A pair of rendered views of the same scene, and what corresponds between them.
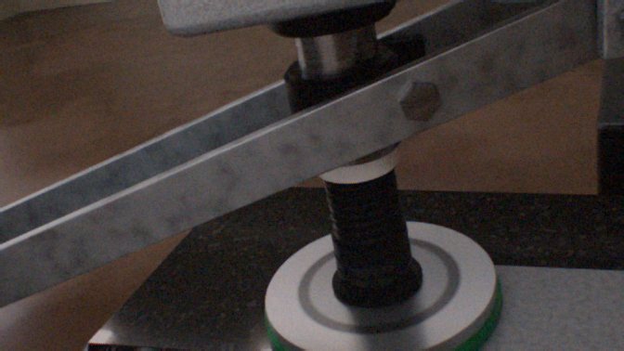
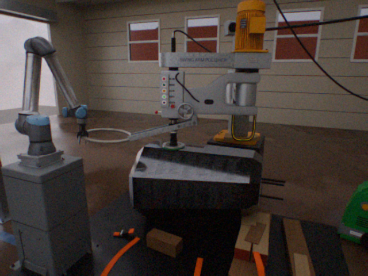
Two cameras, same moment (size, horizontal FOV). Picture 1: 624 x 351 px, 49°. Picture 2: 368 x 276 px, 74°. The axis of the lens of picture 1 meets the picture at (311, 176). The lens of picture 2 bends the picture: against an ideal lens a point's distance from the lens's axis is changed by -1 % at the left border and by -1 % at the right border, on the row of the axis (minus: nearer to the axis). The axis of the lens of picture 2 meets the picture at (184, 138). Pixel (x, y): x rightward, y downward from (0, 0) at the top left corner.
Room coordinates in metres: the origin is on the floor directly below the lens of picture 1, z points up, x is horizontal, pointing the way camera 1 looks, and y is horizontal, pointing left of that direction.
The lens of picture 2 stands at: (-1.79, 0.06, 1.50)
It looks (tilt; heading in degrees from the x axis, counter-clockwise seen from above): 15 degrees down; 355
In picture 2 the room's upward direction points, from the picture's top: 1 degrees clockwise
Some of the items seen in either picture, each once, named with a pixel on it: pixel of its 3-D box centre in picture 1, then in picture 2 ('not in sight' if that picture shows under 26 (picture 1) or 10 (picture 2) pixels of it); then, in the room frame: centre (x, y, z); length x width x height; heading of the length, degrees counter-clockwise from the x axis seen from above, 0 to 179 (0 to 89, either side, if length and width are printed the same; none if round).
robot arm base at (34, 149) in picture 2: not in sight; (41, 145); (0.04, 0.96, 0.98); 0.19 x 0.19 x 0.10
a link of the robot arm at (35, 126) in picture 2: not in sight; (38, 127); (0.05, 0.97, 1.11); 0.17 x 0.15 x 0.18; 49
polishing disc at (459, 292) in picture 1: (378, 286); (173, 145); (0.53, -0.04, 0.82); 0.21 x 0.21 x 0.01
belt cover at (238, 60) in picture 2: not in sight; (212, 62); (0.48, -0.39, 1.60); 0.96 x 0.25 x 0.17; 82
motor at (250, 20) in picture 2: not in sight; (250, 28); (0.42, -0.69, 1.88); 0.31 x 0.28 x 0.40; 172
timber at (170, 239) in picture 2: not in sight; (164, 242); (0.07, 0.06, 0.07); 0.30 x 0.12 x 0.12; 56
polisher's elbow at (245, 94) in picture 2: not in sight; (245, 94); (0.44, -0.69, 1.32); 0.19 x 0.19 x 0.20
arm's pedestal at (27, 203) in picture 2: not in sight; (50, 211); (0.04, 0.96, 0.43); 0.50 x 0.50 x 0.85; 64
